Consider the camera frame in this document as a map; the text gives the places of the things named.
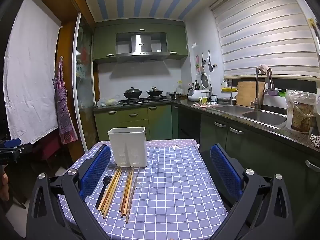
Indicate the purple plaid apron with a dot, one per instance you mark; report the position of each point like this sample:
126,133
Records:
62,110

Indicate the black hanging spatula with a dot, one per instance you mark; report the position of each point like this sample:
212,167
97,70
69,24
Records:
210,67

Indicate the white striped window blind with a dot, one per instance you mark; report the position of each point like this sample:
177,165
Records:
262,35

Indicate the blue checkered tablecloth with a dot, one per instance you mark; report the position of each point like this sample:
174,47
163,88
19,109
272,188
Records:
170,192

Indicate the steel double sink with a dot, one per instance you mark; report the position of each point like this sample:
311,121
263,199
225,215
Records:
265,117

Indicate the tall steel faucet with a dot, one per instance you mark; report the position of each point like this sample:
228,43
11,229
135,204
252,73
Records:
256,92

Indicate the small steel pot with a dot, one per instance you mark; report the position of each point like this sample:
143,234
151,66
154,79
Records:
175,96

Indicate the white plastic utensil holder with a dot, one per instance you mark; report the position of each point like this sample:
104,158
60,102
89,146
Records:
127,145

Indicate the clear glass jar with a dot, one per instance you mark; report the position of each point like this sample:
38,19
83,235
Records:
180,88

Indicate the black wok with lid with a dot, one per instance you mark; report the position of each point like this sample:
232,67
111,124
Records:
155,93
132,93

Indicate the white enamel mug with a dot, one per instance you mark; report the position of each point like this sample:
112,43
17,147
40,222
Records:
214,98

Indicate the green plastic basket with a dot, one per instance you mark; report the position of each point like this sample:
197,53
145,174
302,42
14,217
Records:
282,93

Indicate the yellow drain tray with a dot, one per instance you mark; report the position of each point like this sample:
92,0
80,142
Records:
228,89

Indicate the dark stone countertop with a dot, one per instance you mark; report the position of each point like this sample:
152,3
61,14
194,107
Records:
287,135

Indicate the pink hanging kitchen tool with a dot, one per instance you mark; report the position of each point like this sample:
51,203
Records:
197,65

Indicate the grey dishcloth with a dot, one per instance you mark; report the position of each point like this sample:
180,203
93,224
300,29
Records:
315,141

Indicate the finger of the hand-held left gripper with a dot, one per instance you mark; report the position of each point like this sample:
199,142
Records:
10,143

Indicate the hanging ladle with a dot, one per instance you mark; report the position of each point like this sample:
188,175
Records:
203,61

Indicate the black plastic fork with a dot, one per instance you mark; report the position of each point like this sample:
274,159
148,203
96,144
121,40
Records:
102,196

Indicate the white rice cooker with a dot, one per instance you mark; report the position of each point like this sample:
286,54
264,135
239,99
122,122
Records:
197,95

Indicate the green upper cabinet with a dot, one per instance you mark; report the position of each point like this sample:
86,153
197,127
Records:
103,42

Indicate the purple bowl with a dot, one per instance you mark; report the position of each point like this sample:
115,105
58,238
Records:
272,92

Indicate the white plastic bag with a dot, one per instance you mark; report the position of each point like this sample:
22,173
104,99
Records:
107,102

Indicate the light wooden chopstick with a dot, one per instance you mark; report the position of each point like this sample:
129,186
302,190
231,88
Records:
111,190
107,190

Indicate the white curtain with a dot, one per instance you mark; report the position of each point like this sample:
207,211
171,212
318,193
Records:
30,67

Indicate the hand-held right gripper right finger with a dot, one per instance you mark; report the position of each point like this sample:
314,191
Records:
225,172

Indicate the dark red cloth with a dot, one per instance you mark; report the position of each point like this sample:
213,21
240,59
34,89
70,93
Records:
48,147

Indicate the pink rag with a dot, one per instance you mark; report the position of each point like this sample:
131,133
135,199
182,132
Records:
263,68

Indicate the glass sliding door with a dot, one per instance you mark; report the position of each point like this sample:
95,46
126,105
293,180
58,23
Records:
83,80

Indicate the steel range hood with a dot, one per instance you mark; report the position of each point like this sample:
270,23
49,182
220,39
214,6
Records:
141,43

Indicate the wooden cutting board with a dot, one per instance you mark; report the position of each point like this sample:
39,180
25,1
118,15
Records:
246,95

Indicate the yellow wall hook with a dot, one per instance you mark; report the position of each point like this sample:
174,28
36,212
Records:
311,23

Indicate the pink dishcloth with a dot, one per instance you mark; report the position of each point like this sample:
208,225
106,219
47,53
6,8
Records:
207,105

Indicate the clear bag with container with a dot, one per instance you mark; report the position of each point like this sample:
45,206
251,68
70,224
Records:
300,112

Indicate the yellow cup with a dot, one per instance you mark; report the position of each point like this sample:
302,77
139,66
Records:
203,100

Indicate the dark green sink cabinet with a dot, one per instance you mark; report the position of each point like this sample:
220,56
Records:
262,150

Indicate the small steel faucet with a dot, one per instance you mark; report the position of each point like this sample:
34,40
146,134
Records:
231,97

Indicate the dark sauce bottle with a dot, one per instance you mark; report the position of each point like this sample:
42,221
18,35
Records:
197,85

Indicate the dark brown chopstick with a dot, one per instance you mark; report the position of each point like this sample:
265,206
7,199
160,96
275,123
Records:
124,189
128,190
131,190

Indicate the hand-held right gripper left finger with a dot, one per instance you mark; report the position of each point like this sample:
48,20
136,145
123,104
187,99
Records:
96,172

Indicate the black gas stove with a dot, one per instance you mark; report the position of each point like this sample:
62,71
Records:
145,100

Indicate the green base cabinet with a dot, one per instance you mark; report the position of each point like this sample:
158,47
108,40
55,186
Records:
160,122

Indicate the clear plastic spoon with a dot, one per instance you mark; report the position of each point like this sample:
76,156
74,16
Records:
140,184

